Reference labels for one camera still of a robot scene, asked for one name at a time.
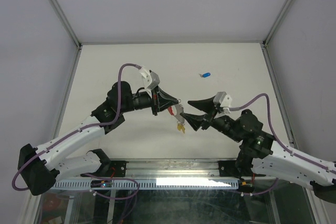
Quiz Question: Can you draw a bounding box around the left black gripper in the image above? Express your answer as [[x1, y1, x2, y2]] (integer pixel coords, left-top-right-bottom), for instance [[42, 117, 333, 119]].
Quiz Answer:
[[119, 86, 179, 116]]

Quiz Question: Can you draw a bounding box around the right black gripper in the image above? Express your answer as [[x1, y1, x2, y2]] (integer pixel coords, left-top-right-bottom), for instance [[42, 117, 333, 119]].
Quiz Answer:
[[180, 95, 243, 143]]

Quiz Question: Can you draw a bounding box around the red handle keyring holder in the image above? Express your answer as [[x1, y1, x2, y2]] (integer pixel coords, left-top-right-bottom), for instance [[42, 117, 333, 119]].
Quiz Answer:
[[168, 100, 185, 125]]

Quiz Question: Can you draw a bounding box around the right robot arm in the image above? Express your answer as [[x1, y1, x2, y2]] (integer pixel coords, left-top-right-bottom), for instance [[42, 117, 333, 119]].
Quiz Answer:
[[180, 92, 335, 204]]

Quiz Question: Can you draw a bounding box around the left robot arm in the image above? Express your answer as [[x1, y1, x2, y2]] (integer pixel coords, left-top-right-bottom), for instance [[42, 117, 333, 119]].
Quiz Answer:
[[17, 81, 179, 196]]

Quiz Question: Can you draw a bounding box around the blue tag key far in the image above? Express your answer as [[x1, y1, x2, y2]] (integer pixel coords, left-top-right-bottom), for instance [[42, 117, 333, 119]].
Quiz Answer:
[[199, 72, 211, 78]]

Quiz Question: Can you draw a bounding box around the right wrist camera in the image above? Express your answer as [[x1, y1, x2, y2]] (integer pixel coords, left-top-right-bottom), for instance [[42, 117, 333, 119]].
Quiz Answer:
[[213, 91, 232, 114]]

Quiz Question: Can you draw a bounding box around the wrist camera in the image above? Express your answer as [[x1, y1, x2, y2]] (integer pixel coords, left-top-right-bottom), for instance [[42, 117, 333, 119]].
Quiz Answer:
[[139, 67, 160, 97], [213, 91, 232, 114]]

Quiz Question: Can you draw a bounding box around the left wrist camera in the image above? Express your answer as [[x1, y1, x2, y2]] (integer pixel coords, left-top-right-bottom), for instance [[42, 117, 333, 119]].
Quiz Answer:
[[139, 67, 160, 97]]

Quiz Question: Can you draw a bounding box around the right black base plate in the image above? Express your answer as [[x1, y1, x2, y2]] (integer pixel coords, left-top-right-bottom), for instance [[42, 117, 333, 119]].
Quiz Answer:
[[217, 159, 266, 178]]

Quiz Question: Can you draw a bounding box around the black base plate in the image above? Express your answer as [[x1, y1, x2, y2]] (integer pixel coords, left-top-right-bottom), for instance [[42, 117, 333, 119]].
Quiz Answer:
[[217, 159, 266, 178], [80, 160, 127, 178]]

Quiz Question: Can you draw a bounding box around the aluminium mounting rail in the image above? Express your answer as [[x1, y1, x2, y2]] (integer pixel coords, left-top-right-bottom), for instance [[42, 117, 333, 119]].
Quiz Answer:
[[78, 157, 314, 180]]

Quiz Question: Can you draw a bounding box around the white slotted cable duct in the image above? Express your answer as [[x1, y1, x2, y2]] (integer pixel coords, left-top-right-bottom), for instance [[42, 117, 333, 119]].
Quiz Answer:
[[52, 177, 239, 191]]

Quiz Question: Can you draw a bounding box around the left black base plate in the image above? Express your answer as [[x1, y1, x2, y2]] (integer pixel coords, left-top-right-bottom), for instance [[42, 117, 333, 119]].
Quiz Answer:
[[80, 160, 127, 178]]

